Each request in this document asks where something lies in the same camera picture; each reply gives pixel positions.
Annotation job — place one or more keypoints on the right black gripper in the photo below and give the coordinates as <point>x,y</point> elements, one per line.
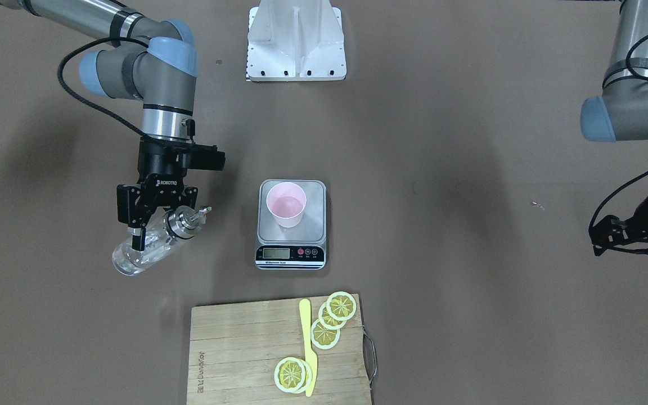
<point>158,169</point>

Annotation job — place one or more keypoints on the glass sauce bottle metal spout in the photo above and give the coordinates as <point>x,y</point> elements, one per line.
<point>175,229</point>

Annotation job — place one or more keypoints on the pink plastic cup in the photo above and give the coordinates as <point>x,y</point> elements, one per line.
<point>286,202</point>

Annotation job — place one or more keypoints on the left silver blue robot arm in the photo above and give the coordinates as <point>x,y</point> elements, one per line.
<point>620,113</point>

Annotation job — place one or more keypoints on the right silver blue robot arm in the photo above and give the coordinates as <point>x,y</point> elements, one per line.
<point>133,57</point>

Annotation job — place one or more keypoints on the silver kitchen scale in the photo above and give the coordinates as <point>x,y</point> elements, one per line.
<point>291,229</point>

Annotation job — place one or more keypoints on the bamboo cutting board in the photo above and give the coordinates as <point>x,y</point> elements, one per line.
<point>235,347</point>

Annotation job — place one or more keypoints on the yellow plastic knife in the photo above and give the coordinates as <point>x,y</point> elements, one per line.
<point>305,317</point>

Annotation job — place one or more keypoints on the lemon slice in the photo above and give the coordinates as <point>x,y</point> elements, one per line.
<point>293,375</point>
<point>341,305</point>
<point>324,338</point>
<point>327,320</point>

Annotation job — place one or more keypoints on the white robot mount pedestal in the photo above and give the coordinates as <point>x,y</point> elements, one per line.
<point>295,41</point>

